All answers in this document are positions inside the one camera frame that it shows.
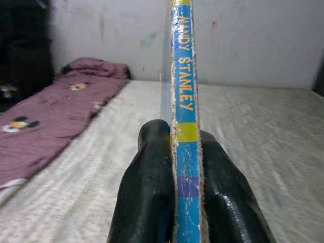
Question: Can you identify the pink cartoon print blanket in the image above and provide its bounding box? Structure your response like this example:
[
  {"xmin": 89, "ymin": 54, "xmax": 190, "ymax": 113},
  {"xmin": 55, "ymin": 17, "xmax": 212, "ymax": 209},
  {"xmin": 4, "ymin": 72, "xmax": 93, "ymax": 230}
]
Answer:
[{"xmin": 0, "ymin": 57, "xmax": 131, "ymax": 202}]

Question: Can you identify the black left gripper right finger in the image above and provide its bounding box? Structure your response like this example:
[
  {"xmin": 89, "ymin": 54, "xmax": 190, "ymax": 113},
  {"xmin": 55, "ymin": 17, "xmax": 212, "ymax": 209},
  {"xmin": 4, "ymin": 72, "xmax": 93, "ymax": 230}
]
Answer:
[{"xmin": 199, "ymin": 130, "xmax": 277, "ymax": 243}]

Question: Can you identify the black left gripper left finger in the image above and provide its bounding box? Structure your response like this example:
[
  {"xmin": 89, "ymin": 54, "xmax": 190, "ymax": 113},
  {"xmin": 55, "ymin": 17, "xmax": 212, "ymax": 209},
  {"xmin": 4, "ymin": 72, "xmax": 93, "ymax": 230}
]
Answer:
[{"xmin": 106, "ymin": 119, "xmax": 177, "ymax": 243}]

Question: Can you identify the white quilted mattress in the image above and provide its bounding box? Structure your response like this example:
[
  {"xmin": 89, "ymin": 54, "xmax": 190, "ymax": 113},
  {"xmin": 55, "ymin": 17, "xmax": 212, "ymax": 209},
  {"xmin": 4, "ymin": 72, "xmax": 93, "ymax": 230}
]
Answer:
[{"xmin": 0, "ymin": 79, "xmax": 324, "ymax": 243}]

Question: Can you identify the colourful blue children's book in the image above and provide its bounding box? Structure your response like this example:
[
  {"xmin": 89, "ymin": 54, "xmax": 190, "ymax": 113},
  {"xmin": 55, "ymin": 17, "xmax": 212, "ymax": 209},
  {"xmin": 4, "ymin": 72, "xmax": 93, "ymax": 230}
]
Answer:
[{"xmin": 159, "ymin": 0, "xmax": 209, "ymax": 243}]

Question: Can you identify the black clothes heap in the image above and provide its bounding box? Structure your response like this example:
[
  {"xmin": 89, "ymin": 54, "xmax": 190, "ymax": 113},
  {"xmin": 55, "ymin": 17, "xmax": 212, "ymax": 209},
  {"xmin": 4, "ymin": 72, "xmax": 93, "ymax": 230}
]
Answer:
[{"xmin": 0, "ymin": 0, "xmax": 55, "ymax": 113}]

